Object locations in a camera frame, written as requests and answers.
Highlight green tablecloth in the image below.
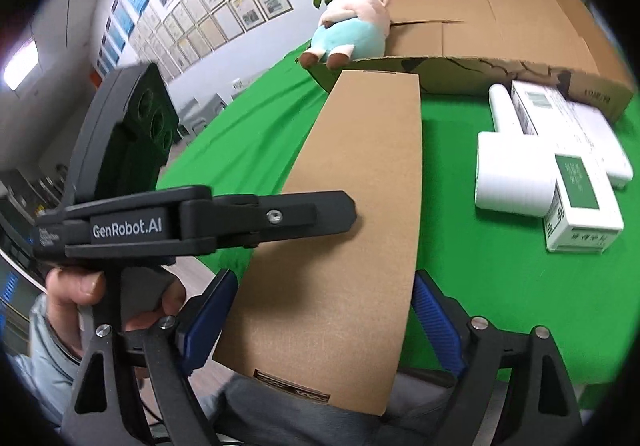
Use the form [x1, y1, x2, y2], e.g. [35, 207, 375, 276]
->
[155, 38, 640, 402]

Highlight white hair dryer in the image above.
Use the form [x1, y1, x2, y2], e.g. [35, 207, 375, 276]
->
[474, 83, 557, 217]

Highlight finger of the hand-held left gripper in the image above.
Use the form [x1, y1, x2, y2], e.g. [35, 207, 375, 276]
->
[212, 190, 358, 247]

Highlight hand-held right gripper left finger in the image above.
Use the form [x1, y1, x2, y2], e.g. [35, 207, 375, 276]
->
[52, 268, 240, 446]

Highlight person's left hand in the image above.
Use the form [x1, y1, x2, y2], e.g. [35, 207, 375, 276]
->
[44, 266, 187, 357]

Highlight ceiling light panel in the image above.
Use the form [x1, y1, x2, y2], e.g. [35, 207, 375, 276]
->
[2, 38, 40, 91]

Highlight white device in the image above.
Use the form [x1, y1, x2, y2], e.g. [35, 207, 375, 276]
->
[562, 100, 633, 191]

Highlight wall of framed certificates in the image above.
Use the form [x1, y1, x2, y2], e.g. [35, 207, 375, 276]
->
[132, 0, 293, 81]

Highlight long brown cardboard box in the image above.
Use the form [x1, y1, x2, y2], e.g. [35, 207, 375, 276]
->
[212, 70, 422, 417]

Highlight grey stool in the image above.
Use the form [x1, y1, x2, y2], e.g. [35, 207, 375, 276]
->
[200, 93, 231, 121]
[177, 98, 207, 137]

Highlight person's grey pants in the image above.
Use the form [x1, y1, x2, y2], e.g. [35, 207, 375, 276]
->
[212, 366, 506, 446]

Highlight pink pig plush toy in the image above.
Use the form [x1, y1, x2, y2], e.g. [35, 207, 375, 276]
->
[299, 0, 397, 70]

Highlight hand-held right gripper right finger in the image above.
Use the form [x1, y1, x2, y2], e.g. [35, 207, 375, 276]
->
[412, 268, 586, 446]

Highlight white box with green label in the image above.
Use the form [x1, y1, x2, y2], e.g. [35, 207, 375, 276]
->
[510, 80, 625, 254]

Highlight large cardboard box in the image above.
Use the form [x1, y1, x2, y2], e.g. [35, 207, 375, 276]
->
[310, 0, 636, 124]

